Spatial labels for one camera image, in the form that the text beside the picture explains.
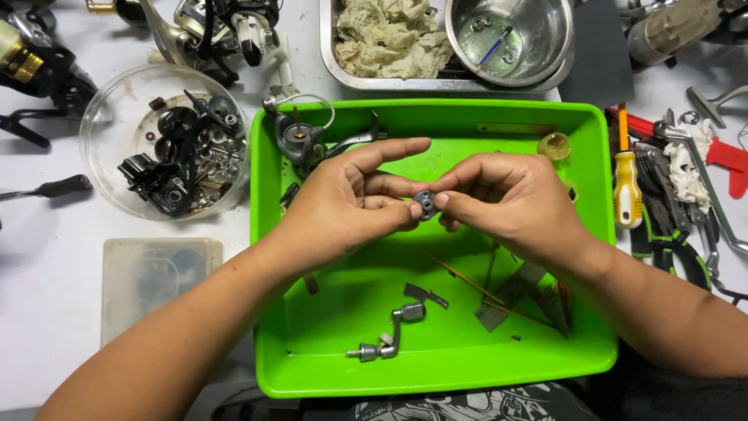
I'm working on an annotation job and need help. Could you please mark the white crumpled tissue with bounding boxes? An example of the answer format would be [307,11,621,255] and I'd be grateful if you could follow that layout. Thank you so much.
[664,119,715,214]

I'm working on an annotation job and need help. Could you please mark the black gold fishing reel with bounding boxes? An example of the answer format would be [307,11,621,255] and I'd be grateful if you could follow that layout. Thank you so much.
[0,6,99,148]

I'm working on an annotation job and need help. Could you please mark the dark grey sandpaper sheet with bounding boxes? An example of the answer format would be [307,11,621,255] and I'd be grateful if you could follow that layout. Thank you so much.
[559,0,635,110]

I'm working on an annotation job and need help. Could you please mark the beige grey fishing reel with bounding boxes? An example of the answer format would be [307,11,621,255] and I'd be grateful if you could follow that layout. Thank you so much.
[621,0,748,67]

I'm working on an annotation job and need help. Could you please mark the person's right hand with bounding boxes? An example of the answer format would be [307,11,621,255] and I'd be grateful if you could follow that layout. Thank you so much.
[429,152,598,271]

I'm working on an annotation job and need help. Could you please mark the steel round bowl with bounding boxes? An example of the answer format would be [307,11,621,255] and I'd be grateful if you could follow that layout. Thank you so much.
[445,0,575,87]

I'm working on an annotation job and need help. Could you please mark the red plastic tool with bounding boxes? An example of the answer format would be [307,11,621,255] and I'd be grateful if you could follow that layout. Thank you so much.
[605,106,748,200]

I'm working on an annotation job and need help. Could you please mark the green black pliers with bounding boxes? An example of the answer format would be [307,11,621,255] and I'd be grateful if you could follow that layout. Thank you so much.
[630,146,714,292]

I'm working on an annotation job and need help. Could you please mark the blue small brush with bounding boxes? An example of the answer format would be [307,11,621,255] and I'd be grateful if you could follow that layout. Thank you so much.
[476,26,514,72]

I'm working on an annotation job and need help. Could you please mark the amber translucent cap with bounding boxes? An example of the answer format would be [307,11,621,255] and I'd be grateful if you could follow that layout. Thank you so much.
[537,133,572,161]

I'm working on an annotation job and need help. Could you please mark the silver reel crank handle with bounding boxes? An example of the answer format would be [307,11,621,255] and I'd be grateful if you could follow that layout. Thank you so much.
[345,302,427,363]

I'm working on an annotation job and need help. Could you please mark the dark metal flat plate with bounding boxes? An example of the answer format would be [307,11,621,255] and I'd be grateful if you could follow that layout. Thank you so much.
[403,283,450,310]

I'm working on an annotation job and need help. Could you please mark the yellow handled screwdriver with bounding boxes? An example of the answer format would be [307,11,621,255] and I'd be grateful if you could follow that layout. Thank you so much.
[612,103,644,230]

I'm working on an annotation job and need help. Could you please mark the silver black fishing reel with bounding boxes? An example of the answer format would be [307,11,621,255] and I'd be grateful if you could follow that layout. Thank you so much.
[138,0,293,88]

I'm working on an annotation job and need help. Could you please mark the small grey round gear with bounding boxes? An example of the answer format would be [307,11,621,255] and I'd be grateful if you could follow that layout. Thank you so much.
[413,190,439,222]

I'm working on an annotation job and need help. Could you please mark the grey fishing reel body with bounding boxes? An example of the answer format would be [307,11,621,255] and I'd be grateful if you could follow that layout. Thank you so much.
[262,94,388,179]

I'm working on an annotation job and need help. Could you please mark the crumpled beige rags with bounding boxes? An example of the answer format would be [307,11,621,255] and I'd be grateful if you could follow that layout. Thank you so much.
[334,0,455,80]

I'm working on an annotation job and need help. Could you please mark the person's printed black shirt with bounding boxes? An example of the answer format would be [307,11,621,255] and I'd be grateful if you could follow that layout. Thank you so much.
[210,381,603,421]

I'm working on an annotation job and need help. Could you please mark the clear round plastic container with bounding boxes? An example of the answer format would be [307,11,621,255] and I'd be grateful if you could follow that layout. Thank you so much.
[79,64,252,222]

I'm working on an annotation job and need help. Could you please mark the green plastic tray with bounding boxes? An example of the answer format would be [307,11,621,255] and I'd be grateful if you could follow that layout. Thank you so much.
[250,98,619,400]

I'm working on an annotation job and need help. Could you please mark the thin wooden stick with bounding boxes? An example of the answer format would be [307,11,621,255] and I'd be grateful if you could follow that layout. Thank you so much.
[418,248,562,333]

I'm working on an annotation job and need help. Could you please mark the person's left hand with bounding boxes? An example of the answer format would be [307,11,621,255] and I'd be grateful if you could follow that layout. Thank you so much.
[273,137,432,267]

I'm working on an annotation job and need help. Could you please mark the steel rectangular tray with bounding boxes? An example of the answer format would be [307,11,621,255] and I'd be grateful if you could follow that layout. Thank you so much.
[319,0,576,93]

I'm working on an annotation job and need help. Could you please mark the grey sandpaper piece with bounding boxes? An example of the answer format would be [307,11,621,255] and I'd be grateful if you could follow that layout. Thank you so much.
[475,262,550,333]

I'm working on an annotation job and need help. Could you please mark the clear rectangular plastic box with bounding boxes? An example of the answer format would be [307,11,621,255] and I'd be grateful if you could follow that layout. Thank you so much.
[101,237,224,348]

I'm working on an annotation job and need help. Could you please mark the heap of reel parts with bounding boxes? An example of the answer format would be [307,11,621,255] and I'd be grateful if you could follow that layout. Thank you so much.
[117,89,246,218]

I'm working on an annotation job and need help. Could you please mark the black screwdriver handle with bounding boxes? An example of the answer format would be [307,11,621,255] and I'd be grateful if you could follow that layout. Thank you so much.
[0,174,94,203]

